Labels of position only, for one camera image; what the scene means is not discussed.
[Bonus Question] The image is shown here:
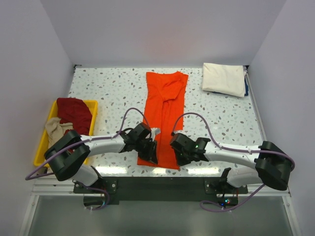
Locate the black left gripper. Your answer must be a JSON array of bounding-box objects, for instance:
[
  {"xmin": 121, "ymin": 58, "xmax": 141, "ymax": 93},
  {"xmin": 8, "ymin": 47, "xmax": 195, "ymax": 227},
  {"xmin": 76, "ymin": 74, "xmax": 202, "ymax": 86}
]
[{"xmin": 134, "ymin": 138, "xmax": 158, "ymax": 164}]

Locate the orange t-shirt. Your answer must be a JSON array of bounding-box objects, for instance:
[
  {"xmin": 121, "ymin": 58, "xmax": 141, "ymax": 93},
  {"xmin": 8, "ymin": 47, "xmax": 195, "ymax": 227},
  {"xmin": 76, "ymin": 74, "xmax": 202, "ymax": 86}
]
[{"xmin": 137, "ymin": 71, "xmax": 189, "ymax": 170}]

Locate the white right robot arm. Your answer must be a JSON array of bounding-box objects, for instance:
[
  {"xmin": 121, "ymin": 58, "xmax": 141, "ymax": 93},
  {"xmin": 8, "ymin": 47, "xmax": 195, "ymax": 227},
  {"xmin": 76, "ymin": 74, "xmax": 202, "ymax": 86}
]
[{"xmin": 170, "ymin": 133, "xmax": 295, "ymax": 193}]

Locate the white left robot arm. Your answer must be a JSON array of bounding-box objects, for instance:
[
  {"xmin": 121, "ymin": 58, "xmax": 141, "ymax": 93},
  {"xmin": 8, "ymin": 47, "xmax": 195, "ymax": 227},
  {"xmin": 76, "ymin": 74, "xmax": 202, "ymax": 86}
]
[{"xmin": 44, "ymin": 122, "xmax": 160, "ymax": 193}]

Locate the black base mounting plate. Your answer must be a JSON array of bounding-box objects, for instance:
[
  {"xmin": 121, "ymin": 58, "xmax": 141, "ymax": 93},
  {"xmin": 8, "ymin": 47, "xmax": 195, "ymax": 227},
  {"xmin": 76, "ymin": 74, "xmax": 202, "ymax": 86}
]
[{"xmin": 73, "ymin": 176, "xmax": 248, "ymax": 206}]

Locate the folded cream t-shirt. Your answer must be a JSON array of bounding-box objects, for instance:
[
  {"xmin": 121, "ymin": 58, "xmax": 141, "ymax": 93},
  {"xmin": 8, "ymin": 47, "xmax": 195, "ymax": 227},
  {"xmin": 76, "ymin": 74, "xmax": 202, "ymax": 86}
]
[{"xmin": 202, "ymin": 63, "xmax": 246, "ymax": 97}]

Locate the folded blue t-shirt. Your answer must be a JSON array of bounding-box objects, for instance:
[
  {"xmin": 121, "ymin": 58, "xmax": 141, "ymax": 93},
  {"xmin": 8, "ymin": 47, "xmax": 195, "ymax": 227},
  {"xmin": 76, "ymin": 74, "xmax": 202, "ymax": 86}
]
[{"xmin": 244, "ymin": 76, "xmax": 249, "ymax": 96}]

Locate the dark red t-shirt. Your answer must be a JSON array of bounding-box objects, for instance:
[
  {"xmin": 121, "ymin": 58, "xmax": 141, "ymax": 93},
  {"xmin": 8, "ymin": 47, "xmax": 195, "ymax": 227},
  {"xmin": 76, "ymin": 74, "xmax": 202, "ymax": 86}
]
[{"xmin": 57, "ymin": 98, "xmax": 93, "ymax": 135}]

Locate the beige t-shirt in bin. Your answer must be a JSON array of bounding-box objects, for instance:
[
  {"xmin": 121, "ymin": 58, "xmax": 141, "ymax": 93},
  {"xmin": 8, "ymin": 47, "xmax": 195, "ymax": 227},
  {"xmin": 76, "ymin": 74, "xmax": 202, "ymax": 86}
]
[{"xmin": 45, "ymin": 117, "xmax": 73, "ymax": 148}]

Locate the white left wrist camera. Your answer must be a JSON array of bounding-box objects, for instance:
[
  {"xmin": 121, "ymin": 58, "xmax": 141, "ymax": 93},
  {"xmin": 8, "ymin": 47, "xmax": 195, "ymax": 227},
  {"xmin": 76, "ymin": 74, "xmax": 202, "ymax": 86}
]
[{"xmin": 151, "ymin": 128, "xmax": 161, "ymax": 136}]

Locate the aluminium frame rail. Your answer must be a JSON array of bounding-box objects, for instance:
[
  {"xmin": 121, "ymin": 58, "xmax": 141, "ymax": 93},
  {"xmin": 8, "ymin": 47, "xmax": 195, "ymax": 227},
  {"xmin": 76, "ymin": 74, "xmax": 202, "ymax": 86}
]
[{"xmin": 31, "ymin": 175, "xmax": 84, "ymax": 196}]

